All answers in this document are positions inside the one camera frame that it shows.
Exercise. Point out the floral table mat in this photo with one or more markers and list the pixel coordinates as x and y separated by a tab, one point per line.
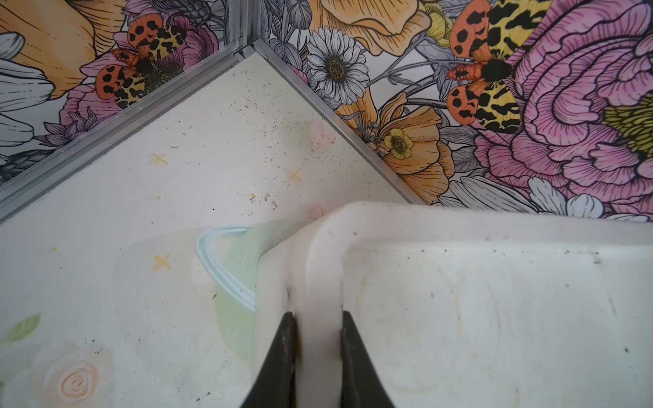
163	322

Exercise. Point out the white plastic drawer cabinet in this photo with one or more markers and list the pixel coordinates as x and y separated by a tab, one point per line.
459	308

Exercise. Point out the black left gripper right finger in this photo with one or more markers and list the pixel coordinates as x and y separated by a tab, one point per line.
361	386

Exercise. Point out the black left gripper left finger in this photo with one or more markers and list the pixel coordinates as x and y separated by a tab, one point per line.
274	387

